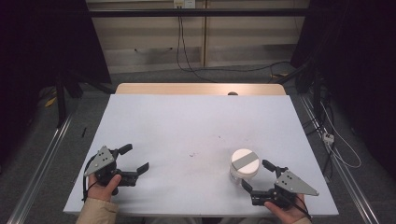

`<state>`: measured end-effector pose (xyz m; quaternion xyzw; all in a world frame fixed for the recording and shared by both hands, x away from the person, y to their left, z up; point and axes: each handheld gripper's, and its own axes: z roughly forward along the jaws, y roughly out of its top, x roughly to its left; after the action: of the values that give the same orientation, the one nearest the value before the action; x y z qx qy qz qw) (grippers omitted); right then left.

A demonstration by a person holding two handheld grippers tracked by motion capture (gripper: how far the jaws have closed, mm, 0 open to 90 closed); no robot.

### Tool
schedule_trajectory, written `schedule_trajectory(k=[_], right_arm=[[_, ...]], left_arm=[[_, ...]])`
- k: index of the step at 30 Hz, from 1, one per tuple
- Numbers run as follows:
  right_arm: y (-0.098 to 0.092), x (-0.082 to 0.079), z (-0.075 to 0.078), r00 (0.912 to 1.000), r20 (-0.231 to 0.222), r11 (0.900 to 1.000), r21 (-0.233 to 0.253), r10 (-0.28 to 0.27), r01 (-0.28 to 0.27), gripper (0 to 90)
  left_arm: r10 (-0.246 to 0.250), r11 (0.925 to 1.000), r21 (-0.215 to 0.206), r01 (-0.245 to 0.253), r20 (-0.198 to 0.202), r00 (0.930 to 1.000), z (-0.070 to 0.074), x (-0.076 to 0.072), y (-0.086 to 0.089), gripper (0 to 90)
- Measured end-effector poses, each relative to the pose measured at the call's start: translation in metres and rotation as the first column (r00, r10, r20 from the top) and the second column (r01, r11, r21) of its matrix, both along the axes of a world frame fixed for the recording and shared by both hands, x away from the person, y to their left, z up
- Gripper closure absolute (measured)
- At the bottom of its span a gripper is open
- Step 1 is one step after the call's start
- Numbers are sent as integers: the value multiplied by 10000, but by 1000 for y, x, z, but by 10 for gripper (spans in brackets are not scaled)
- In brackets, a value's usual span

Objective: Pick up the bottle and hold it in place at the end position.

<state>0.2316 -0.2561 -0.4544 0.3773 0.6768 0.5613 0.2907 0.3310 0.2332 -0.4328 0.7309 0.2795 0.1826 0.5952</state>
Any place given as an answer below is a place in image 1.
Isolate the wooden table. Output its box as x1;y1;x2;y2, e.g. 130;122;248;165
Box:
115;82;287;96

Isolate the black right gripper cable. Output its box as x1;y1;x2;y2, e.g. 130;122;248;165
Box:
292;194;313;222

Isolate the white wall socket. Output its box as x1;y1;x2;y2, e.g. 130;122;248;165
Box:
173;0;196;9

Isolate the bundle of black floor cables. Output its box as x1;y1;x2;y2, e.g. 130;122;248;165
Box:
303;92;336;175

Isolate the black horizontal bar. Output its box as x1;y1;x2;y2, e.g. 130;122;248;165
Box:
88;8;312;18

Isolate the yellow floor tape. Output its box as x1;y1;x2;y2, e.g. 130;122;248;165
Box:
44;96;59;108

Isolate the black curtain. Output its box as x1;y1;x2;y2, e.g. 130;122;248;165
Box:
290;0;396;178
0;0;112;164

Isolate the black hanging cable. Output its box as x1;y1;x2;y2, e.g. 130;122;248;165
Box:
180;15;218;83
176;15;292;73

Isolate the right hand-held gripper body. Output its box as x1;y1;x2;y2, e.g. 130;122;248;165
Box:
264;170;320;209

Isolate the person's left hand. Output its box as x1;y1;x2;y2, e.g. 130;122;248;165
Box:
87;173;122;203

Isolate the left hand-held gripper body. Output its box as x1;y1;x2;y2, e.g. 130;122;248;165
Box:
83;145;126;197

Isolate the white table board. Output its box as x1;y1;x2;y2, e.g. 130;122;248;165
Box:
63;93;340;217

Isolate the person's right hand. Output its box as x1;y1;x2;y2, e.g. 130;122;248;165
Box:
264;194;308;224

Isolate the black metal stand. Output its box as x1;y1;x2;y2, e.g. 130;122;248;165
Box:
275;60;325;119
55;69;116;129

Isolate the white floor cable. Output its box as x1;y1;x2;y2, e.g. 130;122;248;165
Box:
320;102;362;170

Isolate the metal floor rail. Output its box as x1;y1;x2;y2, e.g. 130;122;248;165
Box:
300;94;379;224
7;115;74;224

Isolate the white power strip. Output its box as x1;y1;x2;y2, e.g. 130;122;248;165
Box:
322;132;335;146

